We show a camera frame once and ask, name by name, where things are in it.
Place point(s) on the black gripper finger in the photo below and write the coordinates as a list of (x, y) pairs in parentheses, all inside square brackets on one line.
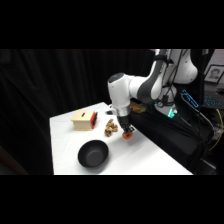
[(130, 128), (123, 129)]

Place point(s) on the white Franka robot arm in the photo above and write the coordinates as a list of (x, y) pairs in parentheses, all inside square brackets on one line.
[(150, 85)]

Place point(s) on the tan wooden blocks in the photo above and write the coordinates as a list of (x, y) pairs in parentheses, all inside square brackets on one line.
[(111, 127)]

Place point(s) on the black curtain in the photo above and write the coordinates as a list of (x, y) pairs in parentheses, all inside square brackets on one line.
[(50, 100)]

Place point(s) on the flat red block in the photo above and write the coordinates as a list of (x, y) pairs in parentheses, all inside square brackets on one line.
[(94, 119)]

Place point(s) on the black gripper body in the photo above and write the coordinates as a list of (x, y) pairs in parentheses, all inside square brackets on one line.
[(122, 119)]

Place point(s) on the red ball with yellow dots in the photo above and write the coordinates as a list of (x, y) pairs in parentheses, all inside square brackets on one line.
[(127, 135)]

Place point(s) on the small green light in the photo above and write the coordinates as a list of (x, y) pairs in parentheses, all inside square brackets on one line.
[(171, 113)]

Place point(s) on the light wooden box with slot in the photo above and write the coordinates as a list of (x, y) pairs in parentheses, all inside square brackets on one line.
[(81, 120)]

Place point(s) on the black robot stand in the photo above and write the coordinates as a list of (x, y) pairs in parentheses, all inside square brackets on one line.
[(166, 133)]

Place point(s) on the framed portrait picture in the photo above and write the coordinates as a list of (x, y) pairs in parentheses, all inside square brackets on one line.
[(214, 74)]

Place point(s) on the black bowl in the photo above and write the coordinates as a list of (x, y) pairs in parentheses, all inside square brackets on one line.
[(93, 154)]

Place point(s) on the blue-lit control device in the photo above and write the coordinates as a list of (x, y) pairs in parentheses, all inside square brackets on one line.
[(190, 99)]

